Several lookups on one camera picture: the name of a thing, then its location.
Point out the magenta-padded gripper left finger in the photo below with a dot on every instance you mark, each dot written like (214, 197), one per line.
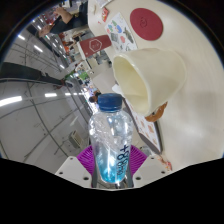
(75, 170)

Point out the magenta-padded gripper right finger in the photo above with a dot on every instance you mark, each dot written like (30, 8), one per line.
(150, 168)

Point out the clear blue-capped water bottle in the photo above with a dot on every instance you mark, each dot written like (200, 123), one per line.
(110, 140)

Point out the clear plastic food bag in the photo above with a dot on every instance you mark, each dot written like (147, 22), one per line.
(163, 162)

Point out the ceiling air conditioner unit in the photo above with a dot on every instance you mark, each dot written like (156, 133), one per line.
(76, 139)

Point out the printed paper tray liner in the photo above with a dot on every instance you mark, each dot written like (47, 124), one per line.
(146, 130)

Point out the crumpled white napkin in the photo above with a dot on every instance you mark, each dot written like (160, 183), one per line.
(117, 90)

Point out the ceiling strip lights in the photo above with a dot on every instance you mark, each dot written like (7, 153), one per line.
(10, 100)

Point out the red paper cup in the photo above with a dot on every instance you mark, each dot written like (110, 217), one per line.
(95, 45)

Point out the colourful sticker sheet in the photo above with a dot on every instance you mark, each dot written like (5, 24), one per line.
(116, 30)

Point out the flat round red coaster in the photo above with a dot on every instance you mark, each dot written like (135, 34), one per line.
(146, 24)

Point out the small red sauce packet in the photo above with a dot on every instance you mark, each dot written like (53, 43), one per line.
(104, 14)

